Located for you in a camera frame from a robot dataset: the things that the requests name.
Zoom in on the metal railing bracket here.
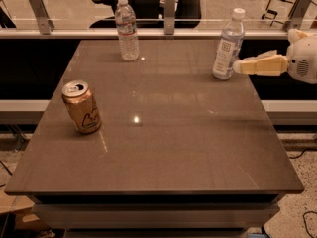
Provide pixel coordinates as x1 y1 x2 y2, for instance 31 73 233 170
29 0 54 35
164 0 175 35
283 0 312 32

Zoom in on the blue label plastic bottle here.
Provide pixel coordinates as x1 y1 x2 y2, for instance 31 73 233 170
212 8 246 80

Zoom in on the wooden stool frame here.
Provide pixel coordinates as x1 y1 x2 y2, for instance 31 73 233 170
262 0 296 22

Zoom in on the left metal railing bracket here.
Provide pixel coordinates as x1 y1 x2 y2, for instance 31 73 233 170
29 0 54 35

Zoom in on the cardboard box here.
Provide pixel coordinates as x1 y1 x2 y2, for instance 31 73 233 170
0 188 50 231

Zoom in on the right metal railing bracket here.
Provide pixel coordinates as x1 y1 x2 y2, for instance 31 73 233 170
283 0 312 32

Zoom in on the black office chair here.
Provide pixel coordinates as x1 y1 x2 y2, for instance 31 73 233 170
88 0 204 29

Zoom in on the gold soda can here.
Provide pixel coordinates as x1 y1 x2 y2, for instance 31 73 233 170
62 80 102 134

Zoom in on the grey table with drawers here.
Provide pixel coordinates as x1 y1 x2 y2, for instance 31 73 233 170
6 40 303 237

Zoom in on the middle metal railing bracket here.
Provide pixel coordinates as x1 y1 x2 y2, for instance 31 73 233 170
164 0 175 35

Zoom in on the black floor cable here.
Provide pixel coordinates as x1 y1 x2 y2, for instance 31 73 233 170
287 146 317 238

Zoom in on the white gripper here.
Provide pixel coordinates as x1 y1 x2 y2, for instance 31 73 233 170
233 29 317 84

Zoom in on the clear water bottle red label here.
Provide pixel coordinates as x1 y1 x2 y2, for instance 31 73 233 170
115 0 140 61

